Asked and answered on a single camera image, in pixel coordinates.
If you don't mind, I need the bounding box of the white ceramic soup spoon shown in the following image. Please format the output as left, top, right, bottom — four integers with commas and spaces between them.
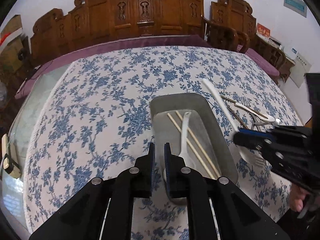
162, 111, 197, 203

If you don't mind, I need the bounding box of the light bamboo chopstick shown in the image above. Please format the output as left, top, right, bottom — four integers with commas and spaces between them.
167, 111, 215, 179
175, 110, 222, 178

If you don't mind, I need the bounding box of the white plastic fork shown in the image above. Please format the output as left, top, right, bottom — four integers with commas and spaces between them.
202, 79, 266, 168

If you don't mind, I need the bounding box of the person right hand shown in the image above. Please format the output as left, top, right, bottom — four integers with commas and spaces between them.
289, 184, 308, 212

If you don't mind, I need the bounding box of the metal spoon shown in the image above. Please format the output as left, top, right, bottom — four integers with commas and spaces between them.
254, 118, 281, 126

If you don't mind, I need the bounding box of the white plastic spoon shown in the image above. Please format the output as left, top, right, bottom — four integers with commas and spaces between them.
234, 102, 275, 122

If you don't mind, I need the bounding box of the metal rectangular tray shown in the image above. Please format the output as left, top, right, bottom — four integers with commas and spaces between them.
150, 93, 239, 183

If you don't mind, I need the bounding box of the blue floral tablecloth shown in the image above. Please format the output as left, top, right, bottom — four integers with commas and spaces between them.
23, 46, 300, 232

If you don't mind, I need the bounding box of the metal fork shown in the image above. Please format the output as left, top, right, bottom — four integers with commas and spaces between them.
241, 94, 263, 132

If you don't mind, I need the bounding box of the dark brown wooden chopstick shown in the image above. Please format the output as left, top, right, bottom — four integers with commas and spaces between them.
221, 95, 268, 120

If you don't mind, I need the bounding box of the white electrical panel box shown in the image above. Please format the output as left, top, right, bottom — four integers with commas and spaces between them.
290, 53, 311, 88

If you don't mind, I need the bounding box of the purple armchair cushion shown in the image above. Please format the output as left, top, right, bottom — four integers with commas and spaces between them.
245, 48, 280, 77

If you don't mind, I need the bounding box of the purple sofa cushion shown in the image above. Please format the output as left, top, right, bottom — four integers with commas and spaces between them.
15, 35, 211, 100

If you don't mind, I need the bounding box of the red sign card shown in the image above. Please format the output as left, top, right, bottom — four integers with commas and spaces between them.
257, 23, 271, 39

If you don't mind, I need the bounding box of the carved wooden armchair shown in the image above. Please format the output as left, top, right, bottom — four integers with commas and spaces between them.
210, 0, 295, 83

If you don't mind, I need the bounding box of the carved wooden sofa bench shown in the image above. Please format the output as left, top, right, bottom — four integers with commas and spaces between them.
30, 0, 238, 63

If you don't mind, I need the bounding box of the cardboard box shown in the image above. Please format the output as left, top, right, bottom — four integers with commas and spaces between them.
1, 15, 22, 38

